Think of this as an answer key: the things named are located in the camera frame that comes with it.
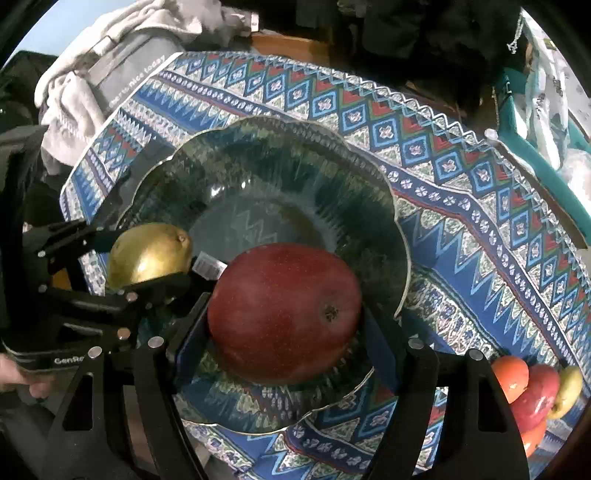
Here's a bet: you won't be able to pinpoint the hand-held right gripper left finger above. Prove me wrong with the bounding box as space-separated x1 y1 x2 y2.
41 291 219 480

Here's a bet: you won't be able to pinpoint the dark clothing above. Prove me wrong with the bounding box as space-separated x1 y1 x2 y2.
217 0 529 118

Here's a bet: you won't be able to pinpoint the clear plastic bags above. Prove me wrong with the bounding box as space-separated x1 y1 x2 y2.
508 11 591 190

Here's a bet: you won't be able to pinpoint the teal box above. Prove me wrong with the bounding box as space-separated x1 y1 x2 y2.
490 68 591 232

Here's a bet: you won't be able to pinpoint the red apple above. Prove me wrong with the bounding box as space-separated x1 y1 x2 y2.
510 364 560 433

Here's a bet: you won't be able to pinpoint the wooden furniture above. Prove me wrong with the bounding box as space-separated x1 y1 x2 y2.
250 29 331 66

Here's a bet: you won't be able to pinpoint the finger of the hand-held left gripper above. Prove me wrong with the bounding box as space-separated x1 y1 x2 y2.
25 220 134 259
39 271 219 348

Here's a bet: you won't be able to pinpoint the scalloped glass bowl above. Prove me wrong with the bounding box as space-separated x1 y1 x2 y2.
99 115 413 437

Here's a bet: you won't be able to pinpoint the large yellow-green pear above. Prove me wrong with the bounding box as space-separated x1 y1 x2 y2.
546 366 584 420

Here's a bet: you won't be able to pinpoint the blue patterned tablecloth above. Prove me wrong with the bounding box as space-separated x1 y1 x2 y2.
59 51 591 480

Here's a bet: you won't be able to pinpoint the grey bag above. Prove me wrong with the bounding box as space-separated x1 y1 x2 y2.
39 31 186 127

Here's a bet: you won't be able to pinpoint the person's left hand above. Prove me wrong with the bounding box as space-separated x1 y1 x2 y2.
0 353 52 400

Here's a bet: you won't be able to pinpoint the red mango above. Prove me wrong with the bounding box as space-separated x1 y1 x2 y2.
207 243 363 385

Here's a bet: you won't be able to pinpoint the white cloth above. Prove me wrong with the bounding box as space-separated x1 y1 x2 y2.
34 0 260 177

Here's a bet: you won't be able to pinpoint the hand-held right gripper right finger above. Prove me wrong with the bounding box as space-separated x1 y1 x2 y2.
359 305 532 480

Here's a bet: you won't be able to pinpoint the orange persimmon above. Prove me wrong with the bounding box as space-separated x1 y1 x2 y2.
491 355 530 403
521 416 548 459

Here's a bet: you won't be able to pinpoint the yellow pear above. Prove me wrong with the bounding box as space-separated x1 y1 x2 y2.
106 223 194 292

